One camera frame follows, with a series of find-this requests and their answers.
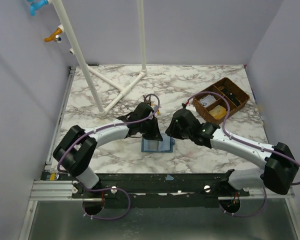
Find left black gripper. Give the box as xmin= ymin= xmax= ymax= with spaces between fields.
xmin=139 ymin=117 xmax=163 ymax=142

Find blue card holder wallet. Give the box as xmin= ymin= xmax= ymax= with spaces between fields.
xmin=141 ymin=133 xmax=175 ymax=153

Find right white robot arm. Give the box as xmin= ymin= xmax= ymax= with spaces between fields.
xmin=165 ymin=108 xmax=299 ymax=196

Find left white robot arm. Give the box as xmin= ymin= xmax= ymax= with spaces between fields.
xmin=52 ymin=102 xmax=163 ymax=198

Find brown woven basket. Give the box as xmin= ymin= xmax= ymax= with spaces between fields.
xmin=192 ymin=77 xmax=250 ymax=125

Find white packets in basket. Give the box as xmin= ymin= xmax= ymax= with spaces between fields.
xmin=199 ymin=94 xmax=217 ymax=108

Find yellow item in basket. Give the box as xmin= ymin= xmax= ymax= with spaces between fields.
xmin=209 ymin=105 xmax=228 ymax=120

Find black item in basket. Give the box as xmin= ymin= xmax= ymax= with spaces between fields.
xmin=218 ymin=86 xmax=241 ymax=107

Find orange brass tap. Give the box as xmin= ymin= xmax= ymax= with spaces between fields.
xmin=44 ymin=24 xmax=64 ymax=43

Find yellow handled pliers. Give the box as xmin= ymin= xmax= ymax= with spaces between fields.
xmin=143 ymin=94 xmax=161 ymax=116

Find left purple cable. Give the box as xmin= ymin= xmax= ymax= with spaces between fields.
xmin=56 ymin=93 xmax=162 ymax=221

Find purple cable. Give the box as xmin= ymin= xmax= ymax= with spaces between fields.
xmin=56 ymin=93 xmax=162 ymax=221
xmin=182 ymin=91 xmax=300 ymax=218

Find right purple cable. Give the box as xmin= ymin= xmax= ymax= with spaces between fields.
xmin=182 ymin=91 xmax=300 ymax=218

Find aluminium extrusion rail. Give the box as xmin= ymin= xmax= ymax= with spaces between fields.
xmin=29 ymin=180 xmax=295 ymax=201

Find white PVC pipe frame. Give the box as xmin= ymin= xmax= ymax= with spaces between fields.
xmin=49 ymin=0 xmax=147 ymax=117

